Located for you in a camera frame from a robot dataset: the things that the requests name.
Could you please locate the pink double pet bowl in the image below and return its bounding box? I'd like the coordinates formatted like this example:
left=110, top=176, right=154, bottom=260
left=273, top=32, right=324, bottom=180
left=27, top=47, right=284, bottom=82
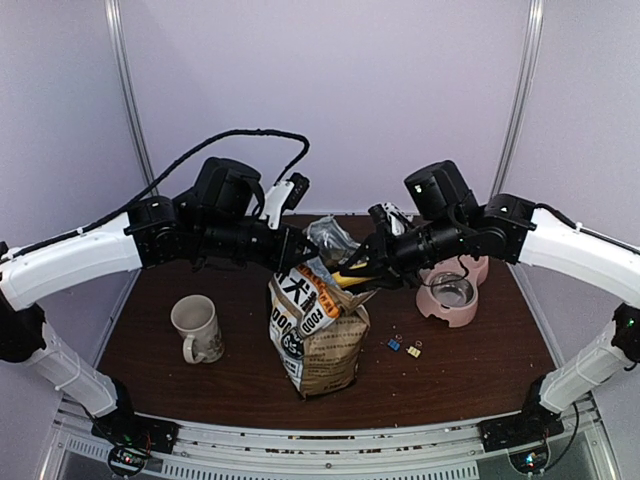
left=415, top=255, right=489, bottom=328

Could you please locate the yellow binder clip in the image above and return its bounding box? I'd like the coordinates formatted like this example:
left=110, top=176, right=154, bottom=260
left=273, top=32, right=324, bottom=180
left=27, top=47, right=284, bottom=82
left=406, top=341, right=423, bottom=358

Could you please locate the blue binder clip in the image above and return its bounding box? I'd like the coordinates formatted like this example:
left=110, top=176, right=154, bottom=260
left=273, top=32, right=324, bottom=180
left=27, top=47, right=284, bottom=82
left=387, top=335, right=403, bottom=352

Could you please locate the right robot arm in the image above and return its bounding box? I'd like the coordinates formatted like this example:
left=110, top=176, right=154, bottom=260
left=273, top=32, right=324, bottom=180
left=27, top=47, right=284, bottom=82
left=339, top=160, right=639, bottom=442

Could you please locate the cream ceramic mug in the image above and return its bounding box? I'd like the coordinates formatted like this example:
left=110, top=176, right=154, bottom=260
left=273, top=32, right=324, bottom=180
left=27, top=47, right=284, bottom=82
left=170, top=295, right=224, bottom=365

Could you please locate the yellow plastic scoop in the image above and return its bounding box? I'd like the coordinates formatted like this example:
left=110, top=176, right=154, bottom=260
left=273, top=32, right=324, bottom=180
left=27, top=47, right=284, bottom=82
left=331, top=263, right=376, bottom=290

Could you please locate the steel bowl insert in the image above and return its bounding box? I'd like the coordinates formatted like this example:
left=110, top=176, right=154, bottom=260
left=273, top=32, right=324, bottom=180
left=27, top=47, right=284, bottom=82
left=429, top=272, right=475, bottom=308

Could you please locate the aluminium front rail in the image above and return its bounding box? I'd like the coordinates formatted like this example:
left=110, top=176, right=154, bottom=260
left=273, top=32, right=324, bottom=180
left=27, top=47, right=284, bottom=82
left=49, top=389, right=609, bottom=480

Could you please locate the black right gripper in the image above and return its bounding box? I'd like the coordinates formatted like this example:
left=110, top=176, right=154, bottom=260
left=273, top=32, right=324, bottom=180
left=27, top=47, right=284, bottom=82
left=339, top=213, right=467, bottom=291

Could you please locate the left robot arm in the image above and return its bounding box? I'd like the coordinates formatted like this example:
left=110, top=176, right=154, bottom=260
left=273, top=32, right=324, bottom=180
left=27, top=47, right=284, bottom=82
left=1, top=157, right=317, bottom=444

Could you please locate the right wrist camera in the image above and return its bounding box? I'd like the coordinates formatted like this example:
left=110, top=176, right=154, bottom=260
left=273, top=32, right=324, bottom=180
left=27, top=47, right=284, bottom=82
left=368, top=202, right=414, bottom=237

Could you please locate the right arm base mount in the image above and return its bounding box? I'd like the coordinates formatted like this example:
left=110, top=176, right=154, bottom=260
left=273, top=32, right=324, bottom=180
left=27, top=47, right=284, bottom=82
left=478, top=412, right=564, bottom=476

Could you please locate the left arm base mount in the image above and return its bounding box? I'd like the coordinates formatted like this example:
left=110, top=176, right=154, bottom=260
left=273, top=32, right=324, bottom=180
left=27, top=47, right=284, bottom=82
left=90, top=414, right=179, bottom=479

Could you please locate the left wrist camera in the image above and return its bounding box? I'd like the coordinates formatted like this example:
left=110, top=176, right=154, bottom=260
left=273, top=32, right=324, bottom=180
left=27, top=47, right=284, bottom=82
left=260, top=172, right=310, bottom=230

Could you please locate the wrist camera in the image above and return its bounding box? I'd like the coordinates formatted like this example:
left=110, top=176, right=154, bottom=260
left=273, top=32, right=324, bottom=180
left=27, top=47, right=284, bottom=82
left=260, top=172, right=310, bottom=230
left=368, top=202, right=414, bottom=237

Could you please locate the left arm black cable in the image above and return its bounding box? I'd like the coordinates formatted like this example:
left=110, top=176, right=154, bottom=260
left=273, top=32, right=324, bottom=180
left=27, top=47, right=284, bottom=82
left=0, top=128, right=311, bottom=261

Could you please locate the dog food bag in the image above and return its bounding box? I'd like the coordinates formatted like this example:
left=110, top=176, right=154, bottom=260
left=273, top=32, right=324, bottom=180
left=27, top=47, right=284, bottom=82
left=267, top=216, right=376, bottom=398

